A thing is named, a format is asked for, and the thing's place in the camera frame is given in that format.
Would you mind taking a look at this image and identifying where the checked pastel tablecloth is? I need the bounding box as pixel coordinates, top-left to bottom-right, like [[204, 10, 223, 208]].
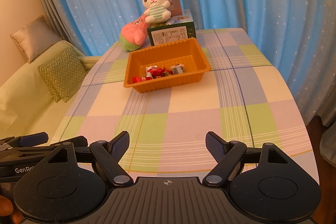
[[51, 28, 320, 188]]

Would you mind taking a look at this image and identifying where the green zigzag cushion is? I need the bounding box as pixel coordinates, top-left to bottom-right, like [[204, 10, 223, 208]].
[[37, 46, 87, 103]]

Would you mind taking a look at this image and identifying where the light green sofa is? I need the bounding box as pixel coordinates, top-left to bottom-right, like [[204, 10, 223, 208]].
[[0, 40, 103, 147]]

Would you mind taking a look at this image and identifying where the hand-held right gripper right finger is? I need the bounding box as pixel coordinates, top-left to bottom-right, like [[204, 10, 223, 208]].
[[202, 131, 295, 186]]

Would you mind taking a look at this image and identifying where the pink and green plush toy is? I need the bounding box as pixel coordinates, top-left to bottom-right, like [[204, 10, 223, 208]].
[[119, 12, 149, 52]]

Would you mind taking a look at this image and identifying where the grey cloth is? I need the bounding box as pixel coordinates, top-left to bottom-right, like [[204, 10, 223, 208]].
[[319, 127, 336, 170]]

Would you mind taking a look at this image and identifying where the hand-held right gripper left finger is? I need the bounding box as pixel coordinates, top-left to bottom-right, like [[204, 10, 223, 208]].
[[42, 131, 134, 186]]

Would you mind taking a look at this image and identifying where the clear seaweed snack packet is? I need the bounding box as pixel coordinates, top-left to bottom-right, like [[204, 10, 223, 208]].
[[171, 64, 186, 75]]

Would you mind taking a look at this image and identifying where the grey cushion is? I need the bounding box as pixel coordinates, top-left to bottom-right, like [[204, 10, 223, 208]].
[[10, 15, 63, 63]]

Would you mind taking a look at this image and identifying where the orange plastic tray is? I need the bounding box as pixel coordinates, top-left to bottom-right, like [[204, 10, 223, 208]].
[[124, 38, 212, 93]]

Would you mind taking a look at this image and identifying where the red snack packet white label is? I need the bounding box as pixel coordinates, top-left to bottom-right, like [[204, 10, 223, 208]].
[[146, 68, 164, 80]]

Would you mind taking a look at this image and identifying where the white rabbit plush toy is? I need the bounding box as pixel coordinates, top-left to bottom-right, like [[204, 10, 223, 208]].
[[142, 0, 173, 24]]

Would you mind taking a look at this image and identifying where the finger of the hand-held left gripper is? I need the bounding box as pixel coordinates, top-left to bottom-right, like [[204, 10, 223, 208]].
[[43, 136, 89, 152], [0, 132, 49, 147]]

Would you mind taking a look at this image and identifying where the green printed box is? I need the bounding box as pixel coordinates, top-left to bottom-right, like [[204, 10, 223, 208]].
[[146, 9, 197, 47]]

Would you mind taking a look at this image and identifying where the person's left hand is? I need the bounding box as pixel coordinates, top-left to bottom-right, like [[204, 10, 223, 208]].
[[0, 195, 25, 224]]

